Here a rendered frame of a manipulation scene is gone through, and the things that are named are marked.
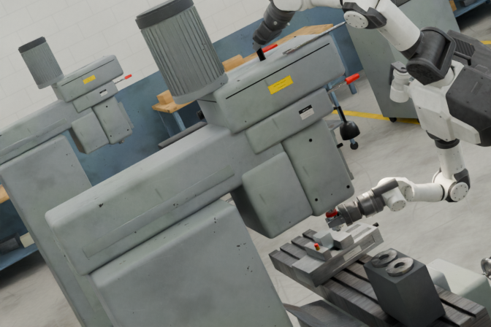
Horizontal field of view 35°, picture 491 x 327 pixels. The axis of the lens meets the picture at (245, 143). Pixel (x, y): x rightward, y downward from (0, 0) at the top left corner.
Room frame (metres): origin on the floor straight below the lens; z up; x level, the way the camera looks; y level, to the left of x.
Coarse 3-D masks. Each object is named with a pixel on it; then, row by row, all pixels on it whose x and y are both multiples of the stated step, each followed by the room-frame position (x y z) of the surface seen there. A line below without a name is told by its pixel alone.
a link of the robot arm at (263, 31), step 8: (264, 16) 2.57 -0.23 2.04; (272, 16) 2.54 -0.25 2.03; (264, 24) 2.58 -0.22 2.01; (272, 24) 2.55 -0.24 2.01; (280, 24) 2.54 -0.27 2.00; (288, 24) 2.55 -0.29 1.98; (256, 32) 2.60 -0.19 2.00; (264, 32) 2.58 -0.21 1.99; (272, 32) 2.57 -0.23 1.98; (280, 32) 2.64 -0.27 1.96; (256, 40) 2.60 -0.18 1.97; (264, 40) 2.59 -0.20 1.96
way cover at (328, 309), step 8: (288, 304) 2.75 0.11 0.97; (312, 304) 2.77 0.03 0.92; (320, 304) 2.75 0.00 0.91; (328, 304) 2.74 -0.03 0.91; (296, 312) 2.63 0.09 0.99; (304, 312) 2.67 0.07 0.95; (312, 312) 2.69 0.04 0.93; (320, 312) 2.68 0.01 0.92; (328, 312) 2.66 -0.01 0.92; (336, 312) 2.65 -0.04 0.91; (304, 320) 2.51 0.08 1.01; (312, 320) 2.56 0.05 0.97; (320, 320) 2.60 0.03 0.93; (328, 320) 2.59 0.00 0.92; (344, 320) 2.56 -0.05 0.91; (352, 320) 2.55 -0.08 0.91
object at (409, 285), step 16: (384, 256) 2.37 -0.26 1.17; (400, 256) 2.33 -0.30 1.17; (368, 272) 2.36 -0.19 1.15; (384, 272) 2.28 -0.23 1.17; (400, 272) 2.21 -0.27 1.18; (416, 272) 2.20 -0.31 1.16; (384, 288) 2.28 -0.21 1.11; (400, 288) 2.18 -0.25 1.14; (416, 288) 2.20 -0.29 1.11; (432, 288) 2.21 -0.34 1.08; (384, 304) 2.35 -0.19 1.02; (400, 304) 2.21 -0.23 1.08; (416, 304) 2.19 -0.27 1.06; (432, 304) 2.20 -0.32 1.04; (400, 320) 2.27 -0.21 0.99; (416, 320) 2.19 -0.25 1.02; (432, 320) 2.20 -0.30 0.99
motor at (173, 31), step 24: (168, 0) 2.68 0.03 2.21; (192, 0) 2.61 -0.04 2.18; (144, 24) 2.55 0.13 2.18; (168, 24) 2.52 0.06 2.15; (192, 24) 2.55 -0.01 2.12; (168, 48) 2.52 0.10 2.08; (192, 48) 2.53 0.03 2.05; (168, 72) 2.55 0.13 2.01; (192, 72) 2.52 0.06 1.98; (216, 72) 2.55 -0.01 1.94; (192, 96) 2.52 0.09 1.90
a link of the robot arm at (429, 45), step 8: (424, 32) 2.41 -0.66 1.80; (432, 32) 2.39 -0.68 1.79; (424, 40) 2.38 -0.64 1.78; (432, 40) 2.37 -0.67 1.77; (440, 40) 2.38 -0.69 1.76; (408, 48) 2.33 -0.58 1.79; (416, 48) 2.33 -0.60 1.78; (424, 48) 2.36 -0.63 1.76; (432, 48) 2.36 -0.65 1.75; (440, 48) 2.37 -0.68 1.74; (408, 56) 2.35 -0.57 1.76; (416, 56) 2.35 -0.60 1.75; (424, 56) 2.34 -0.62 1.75; (432, 56) 2.34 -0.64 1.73; (440, 56) 2.37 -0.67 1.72
